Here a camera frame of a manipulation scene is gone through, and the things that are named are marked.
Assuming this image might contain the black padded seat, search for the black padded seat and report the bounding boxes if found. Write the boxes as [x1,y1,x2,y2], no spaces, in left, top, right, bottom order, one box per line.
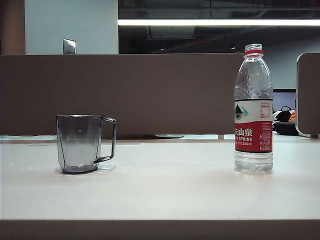
[272,120,300,136]

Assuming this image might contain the long white ceiling light strip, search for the long white ceiling light strip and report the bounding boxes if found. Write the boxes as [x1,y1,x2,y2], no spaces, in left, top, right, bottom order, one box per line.
[117,18,320,27]

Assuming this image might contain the large lit computer monitor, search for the large lit computer monitor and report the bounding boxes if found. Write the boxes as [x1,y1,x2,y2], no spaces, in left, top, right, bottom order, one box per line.
[272,89,297,113]

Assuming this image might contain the clear red-label mineral water bottle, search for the clear red-label mineral water bottle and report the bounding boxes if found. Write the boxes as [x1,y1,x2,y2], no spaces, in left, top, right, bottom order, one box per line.
[234,43,274,175]

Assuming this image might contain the wide brown desk partition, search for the wide brown desk partition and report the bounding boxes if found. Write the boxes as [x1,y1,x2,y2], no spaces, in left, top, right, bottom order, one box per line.
[0,53,245,138]

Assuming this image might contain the grey transparent plastic mug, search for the grey transparent plastic mug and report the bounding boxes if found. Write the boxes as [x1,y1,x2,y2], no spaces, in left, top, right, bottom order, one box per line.
[56,114,117,175]

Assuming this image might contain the black backpack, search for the black backpack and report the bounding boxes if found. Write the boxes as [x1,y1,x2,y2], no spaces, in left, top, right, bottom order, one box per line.
[272,105,293,123]

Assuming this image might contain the metal wall switch plate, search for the metal wall switch plate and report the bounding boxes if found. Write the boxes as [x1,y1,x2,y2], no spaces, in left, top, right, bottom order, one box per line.
[62,38,77,55]

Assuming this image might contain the white-edged brown desk partition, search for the white-edged brown desk partition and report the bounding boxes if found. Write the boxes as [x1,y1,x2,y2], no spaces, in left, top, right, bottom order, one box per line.
[295,52,320,139]

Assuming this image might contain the grey monitor stand base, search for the grey monitor stand base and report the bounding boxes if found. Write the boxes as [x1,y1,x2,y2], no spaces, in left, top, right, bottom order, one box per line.
[153,134,185,139]

